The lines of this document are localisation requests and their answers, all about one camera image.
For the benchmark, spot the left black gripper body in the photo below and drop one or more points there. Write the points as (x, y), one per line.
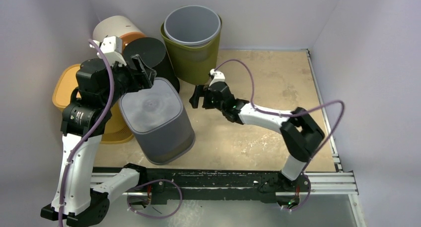
(125, 80)

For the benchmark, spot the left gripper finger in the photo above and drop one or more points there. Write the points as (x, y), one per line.
(144, 83)
(143, 73)

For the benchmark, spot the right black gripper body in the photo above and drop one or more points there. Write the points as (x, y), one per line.
(205, 98)

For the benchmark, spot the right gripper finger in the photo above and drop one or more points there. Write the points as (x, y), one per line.
(197, 94)
(197, 104)

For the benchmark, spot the black round waste bin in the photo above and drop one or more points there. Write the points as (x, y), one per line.
(153, 54)

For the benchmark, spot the dark grey mesh waste bin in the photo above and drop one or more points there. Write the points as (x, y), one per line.
(159, 122)

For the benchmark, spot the yellow ribbed waste bin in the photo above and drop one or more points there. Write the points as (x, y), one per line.
(116, 129)

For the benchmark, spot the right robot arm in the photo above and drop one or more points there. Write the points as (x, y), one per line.
(301, 134)

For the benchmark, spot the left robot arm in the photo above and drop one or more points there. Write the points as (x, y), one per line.
(76, 203)

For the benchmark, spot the olive green waste bin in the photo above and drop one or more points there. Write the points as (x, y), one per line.
(192, 64)

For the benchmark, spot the multicolour round drawer cabinet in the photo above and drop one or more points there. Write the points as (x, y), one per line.
(119, 26)

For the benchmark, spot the light grey round bin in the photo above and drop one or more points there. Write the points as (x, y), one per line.
(192, 25)

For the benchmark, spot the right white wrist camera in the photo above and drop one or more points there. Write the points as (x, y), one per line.
(215, 76)

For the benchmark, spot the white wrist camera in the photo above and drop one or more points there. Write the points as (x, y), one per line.
(111, 48)
(215, 76)

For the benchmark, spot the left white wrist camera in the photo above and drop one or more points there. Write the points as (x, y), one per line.
(111, 48)

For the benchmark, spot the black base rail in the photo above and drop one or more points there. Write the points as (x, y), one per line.
(220, 185)

